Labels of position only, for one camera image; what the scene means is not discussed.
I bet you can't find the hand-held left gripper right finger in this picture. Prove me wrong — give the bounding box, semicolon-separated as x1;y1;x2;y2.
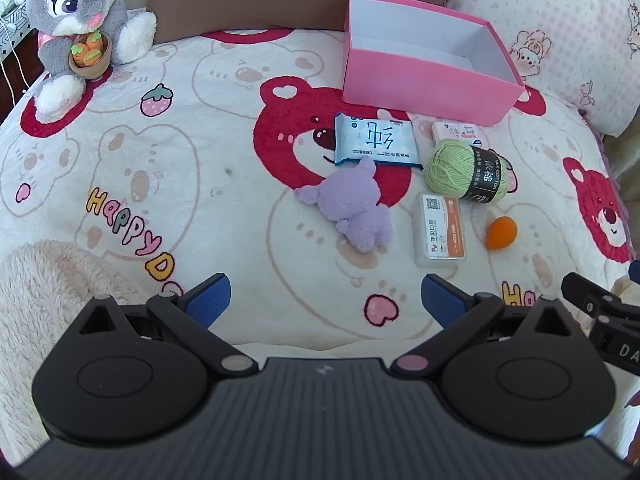
392;273;581;378

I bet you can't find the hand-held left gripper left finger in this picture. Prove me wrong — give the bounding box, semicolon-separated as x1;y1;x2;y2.
75;273;258;378

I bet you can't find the clear plastic floss box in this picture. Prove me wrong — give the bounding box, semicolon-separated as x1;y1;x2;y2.
411;192;468;267

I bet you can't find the orange makeup sponge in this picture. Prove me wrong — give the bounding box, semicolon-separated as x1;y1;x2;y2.
485;216;520;251

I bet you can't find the purple plush toy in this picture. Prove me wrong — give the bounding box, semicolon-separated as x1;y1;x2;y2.
292;156;394;253

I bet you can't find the green yarn ball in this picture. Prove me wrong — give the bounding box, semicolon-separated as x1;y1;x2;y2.
424;139;516;205

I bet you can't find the small white tissue packet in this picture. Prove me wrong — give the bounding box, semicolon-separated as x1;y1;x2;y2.
431;121;487;148

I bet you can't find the blue wet wipes packet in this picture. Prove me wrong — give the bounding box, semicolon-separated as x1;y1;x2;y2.
332;112;416;167

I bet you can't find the pink cardboard box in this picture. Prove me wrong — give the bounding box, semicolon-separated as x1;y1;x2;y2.
341;0;526;126

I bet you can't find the bear printed blanket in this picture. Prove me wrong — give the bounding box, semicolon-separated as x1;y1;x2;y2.
0;27;640;401

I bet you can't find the fluffy beige blanket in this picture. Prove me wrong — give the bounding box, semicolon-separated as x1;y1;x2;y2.
0;240;168;411

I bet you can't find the pink checked pillow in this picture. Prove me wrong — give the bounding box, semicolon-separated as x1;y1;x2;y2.
447;0;640;136

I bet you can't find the grey rabbit plush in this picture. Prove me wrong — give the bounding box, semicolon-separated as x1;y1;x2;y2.
25;0;158;116

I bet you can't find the black white patterned box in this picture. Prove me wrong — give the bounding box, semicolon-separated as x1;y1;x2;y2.
0;2;32;56

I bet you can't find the white cable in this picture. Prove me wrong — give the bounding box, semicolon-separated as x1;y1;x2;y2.
0;15;31;96

